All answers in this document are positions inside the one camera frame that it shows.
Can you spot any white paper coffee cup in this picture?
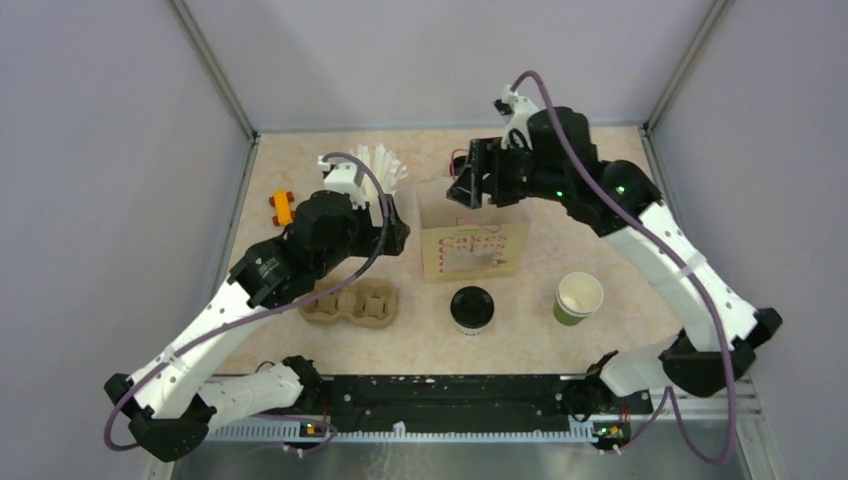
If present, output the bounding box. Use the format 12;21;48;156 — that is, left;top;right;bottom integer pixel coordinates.
454;319;492;336

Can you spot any brown cardboard cup carrier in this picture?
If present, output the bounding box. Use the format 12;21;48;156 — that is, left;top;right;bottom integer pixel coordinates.
298;278;399;329

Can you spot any white wrapped straws bundle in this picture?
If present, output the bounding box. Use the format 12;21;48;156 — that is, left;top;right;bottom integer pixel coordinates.
350;144;409;195

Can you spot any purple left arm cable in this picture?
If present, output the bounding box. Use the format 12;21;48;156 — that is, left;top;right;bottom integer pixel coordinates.
102;152;391;455

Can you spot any orange red toy car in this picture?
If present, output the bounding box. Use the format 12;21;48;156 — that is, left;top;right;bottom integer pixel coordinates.
268;189;296;227

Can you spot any beige pink cake bag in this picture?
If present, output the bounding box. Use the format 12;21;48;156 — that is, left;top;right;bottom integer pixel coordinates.
413;149;533;283

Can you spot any black coffee cup lid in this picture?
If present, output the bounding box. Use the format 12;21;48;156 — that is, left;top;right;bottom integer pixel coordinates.
449;286;495;322

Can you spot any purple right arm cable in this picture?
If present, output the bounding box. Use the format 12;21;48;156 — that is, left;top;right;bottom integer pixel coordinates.
508;70;738;466

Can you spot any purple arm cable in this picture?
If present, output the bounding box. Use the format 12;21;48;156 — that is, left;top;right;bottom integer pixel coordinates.
102;152;391;455
508;70;738;466

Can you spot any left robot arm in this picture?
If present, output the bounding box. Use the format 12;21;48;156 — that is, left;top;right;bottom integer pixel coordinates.
103;190;410;462

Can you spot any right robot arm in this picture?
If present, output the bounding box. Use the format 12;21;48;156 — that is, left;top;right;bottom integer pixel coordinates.
446;107;782;412

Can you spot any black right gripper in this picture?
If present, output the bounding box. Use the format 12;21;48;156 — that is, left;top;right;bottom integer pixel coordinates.
446;135;567;210

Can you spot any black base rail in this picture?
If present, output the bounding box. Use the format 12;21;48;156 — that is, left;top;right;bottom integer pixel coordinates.
280;374;653;433

